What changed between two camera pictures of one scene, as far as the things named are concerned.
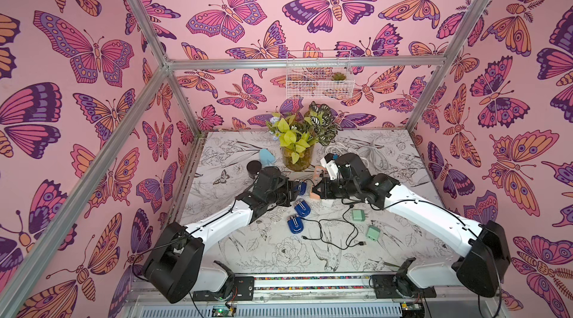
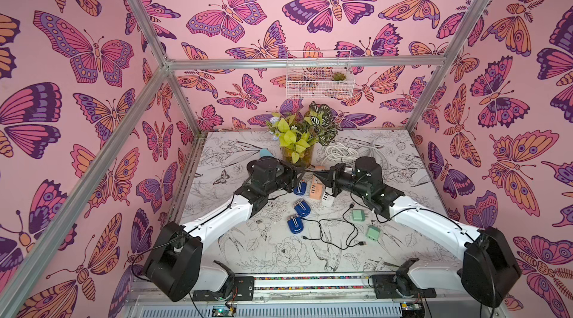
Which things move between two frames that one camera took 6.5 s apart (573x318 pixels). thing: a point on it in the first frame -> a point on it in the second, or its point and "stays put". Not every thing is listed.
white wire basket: (309, 75) stays put
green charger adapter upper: (358, 215) stays put
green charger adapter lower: (373, 233) stays put
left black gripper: (288, 186) -> (290, 173)
